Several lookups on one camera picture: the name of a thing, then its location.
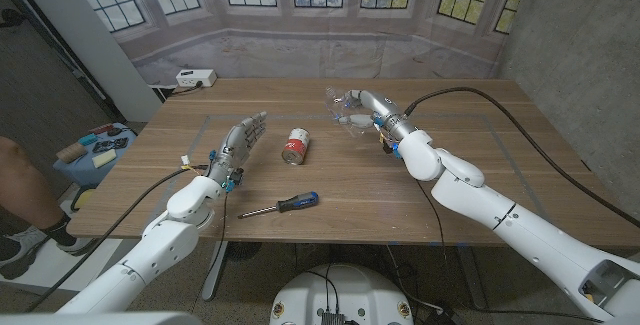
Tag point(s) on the printed window backdrop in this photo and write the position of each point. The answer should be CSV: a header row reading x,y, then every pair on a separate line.
x,y
320,45

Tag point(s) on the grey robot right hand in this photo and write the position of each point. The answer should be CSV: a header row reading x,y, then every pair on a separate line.
x,y
387,112

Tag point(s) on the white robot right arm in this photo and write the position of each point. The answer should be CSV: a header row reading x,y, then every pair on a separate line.
x,y
525,230

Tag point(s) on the red white soup can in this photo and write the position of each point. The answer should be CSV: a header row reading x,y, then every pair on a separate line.
x,y
296,146

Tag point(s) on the yellow round floor object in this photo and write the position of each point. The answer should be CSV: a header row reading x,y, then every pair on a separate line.
x,y
84,199

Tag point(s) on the white power strip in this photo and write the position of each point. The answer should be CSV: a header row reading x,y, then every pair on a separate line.
x,y
196,77

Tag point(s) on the person's bare leg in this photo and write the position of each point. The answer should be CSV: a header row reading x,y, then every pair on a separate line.
x,y
22,185

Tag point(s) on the grey black sneaker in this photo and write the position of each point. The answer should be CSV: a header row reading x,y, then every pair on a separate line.
x,y
22,255
77,246

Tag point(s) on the blue stool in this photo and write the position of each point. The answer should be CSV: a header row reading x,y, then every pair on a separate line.
x,y
80,172

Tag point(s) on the white floor mat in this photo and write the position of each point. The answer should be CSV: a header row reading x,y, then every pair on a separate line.
x,y
55,272

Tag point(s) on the black round floor object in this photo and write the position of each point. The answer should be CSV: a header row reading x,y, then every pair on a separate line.
x,y
244,251

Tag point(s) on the clear plastic bottle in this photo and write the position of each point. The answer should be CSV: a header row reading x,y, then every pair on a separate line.
x,y
347,109

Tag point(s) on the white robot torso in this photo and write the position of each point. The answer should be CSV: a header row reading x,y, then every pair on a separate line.
x,y
345,290

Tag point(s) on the tan brush block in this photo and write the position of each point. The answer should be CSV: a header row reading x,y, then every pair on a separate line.
x,y
71,153

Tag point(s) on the teal small block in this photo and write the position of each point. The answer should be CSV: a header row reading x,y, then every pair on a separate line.
x,y
88,139

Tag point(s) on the black patterned flat item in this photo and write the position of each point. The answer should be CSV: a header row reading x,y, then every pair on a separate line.
x,y
110,145

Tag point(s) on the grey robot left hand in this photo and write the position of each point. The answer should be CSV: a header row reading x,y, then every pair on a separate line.
x,y
235,145

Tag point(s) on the dark red flat item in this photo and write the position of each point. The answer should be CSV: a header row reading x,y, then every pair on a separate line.
x,y
101,128

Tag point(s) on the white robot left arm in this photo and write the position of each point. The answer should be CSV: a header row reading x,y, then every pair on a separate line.
x,y
160,245

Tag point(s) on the yellow sponge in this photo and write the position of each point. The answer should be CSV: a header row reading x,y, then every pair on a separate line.
x,y
104,158

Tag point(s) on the grey metal table leg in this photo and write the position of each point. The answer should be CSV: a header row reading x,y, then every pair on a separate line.
x,y
472,280
215,270

